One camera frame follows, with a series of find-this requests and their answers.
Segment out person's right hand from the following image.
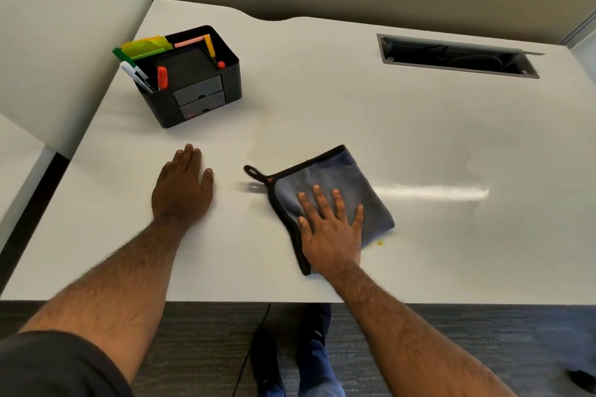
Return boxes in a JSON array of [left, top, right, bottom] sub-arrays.
[[297, 185, 365, 276]]

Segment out person's left hand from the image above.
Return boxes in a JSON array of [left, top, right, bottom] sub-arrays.
[[151, 144, 215, 228]]

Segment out grey black-edged microfibre cloth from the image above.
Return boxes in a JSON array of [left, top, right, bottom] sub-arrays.
[[243, 145, 396, 277]]

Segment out person's right forearm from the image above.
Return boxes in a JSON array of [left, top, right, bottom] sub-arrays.
[[320, 261, 518, 397]]

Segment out person's left forearm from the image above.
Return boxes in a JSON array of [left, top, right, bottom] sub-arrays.
[[19, 214, 189, 384]]

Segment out black desk organizer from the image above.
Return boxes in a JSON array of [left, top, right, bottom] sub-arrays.
[[134, 25, 242, 129]]

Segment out white marker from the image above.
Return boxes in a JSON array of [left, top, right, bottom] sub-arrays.
[[120, 61, 155, 95]]

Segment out yellow-green sticky notes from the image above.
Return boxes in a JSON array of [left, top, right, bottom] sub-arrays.
[[121, 35, 174, 61]]

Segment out green marker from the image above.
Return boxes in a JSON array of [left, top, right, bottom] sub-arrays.
[[112, 47, 137, 68]]

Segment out person's blue jeans leg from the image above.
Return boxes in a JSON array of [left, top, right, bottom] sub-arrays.
[[296, 303, 348, 397]]

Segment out person's black shoe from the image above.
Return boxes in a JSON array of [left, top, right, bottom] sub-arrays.
[[250, 327, 286, 397]]

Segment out person's dark shirt sleeve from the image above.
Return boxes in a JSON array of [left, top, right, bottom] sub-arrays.
[[0, 330, 135, 397]]

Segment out black object on carpet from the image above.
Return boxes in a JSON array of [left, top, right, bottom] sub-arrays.
[[567, 368, 596, 395]]

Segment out black cable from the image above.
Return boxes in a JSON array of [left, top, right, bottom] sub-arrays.
[[231, 303, 272, 397]]

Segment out grey desk cable tray opening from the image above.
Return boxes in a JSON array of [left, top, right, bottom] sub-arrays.
[[377, 33, 544, 80]]

